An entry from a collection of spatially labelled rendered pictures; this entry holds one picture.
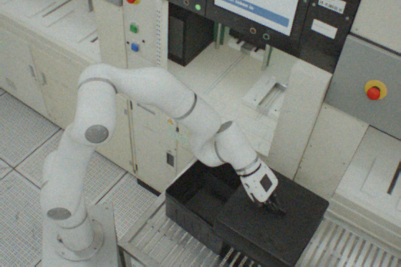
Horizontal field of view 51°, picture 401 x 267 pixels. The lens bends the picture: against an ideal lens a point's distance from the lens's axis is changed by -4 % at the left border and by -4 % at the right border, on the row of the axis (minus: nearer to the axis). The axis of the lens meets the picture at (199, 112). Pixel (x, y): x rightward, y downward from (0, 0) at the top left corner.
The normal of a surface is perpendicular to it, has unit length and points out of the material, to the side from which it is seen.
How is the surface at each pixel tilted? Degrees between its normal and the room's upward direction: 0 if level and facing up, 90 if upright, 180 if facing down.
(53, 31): 0
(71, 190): 71
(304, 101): 90
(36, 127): 0
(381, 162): 0
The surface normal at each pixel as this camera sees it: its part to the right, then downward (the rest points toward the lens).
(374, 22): -0.56, 0.59
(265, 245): 0.06, -0.68
